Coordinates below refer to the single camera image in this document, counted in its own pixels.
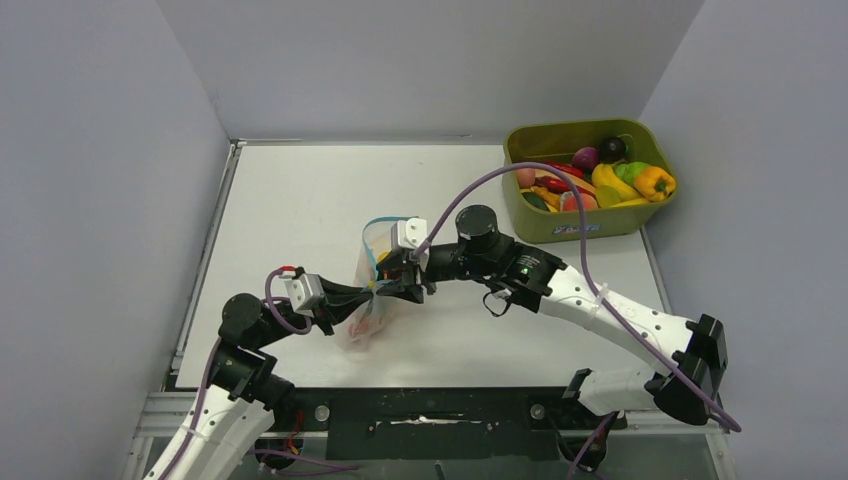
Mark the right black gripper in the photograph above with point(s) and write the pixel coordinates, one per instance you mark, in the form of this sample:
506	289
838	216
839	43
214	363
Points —
409	283

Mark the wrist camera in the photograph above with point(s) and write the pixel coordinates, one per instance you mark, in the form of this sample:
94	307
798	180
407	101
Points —
408	234
304	290

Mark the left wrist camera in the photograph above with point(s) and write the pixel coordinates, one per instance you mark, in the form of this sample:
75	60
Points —
304	290

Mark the small pink toy peach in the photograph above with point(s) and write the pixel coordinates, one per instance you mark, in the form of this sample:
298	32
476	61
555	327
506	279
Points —
525	178

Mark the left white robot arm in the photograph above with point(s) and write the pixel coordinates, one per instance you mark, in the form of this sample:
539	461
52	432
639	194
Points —
239	397

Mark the dark purple toy plum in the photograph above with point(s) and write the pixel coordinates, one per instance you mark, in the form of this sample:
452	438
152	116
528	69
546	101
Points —
612	150

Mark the clear zip top bag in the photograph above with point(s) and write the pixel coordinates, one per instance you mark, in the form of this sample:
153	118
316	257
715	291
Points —
375	239

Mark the purple toy onion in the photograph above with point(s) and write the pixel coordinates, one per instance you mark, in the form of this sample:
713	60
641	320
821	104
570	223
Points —
586	159

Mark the olive green plastic bin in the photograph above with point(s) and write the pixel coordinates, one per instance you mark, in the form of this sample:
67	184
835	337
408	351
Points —
548	149

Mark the green toy pepper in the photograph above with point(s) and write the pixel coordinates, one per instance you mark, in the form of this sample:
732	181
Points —
627	172

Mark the yellow toy bell pepper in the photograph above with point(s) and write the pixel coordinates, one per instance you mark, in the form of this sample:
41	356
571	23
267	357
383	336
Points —
655	183

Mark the yellow toy mango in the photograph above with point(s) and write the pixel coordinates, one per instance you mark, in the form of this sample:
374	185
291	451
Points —
382	257

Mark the yellow toy banana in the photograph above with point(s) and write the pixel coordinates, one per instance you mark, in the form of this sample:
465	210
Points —
612	191

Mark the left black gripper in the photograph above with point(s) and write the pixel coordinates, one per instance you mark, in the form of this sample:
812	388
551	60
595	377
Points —
339	301

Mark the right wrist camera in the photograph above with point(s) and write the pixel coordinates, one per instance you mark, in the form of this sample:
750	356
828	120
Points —
408	234

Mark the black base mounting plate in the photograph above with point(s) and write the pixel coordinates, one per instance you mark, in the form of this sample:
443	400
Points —
433	423

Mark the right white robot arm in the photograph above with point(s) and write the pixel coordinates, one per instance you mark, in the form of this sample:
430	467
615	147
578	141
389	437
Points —
681	361

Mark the red toy chili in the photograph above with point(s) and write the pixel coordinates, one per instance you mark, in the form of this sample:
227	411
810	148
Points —
558	185

